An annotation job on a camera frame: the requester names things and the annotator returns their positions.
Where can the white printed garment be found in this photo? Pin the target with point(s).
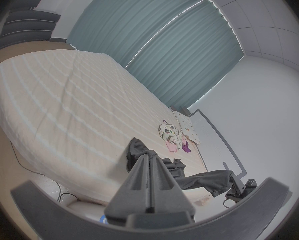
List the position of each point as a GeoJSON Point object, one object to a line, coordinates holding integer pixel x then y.
{"type": "Point", "coordinates": [168, 132]}

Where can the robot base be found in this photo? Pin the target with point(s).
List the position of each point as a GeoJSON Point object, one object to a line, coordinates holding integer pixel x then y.
{"type": "Point", "coordinates": [84, 209]}

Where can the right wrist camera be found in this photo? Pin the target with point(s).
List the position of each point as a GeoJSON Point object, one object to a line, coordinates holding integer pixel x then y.
{"type": "Point", "coordinates": [251, 182]}

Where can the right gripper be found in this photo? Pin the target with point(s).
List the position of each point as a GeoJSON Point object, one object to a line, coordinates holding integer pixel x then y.
{"type": "Point", "coordinates": [239, 195]}

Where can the bed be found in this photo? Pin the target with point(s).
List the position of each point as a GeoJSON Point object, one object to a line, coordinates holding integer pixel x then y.
{"type": "Point", "coordinates": [76, 104]}

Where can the black T-shirt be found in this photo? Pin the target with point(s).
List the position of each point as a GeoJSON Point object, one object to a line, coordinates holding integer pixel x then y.
{"type": "Point", "coordinates": [202, 181]}

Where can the blue-green curtain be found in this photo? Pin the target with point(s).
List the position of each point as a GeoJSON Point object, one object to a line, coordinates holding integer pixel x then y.
{"type": "Point", "coordinates": [129, 21]}
{"type": "Point", "coordinates": [189, 59]}

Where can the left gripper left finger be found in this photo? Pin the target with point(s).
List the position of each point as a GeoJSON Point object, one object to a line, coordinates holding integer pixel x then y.
{"type": "Point", "coordinates": [132, 191]}

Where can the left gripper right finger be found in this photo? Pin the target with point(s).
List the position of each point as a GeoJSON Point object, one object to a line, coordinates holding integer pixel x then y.
{"type": "Point", "coordinates": [167, 191]}

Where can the grey bedside table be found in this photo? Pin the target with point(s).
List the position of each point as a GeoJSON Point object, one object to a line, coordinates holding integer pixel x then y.
{"type": "Point", "coordinates": [179, 109]}

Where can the white printed pillow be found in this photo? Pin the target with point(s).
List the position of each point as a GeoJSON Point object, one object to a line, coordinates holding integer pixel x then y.
{"type": "Point", "coordinates": [187, 129]}

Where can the pink garment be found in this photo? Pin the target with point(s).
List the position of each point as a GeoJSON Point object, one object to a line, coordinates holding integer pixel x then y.
{"type": "Point", "coordinates": [172, 146]}

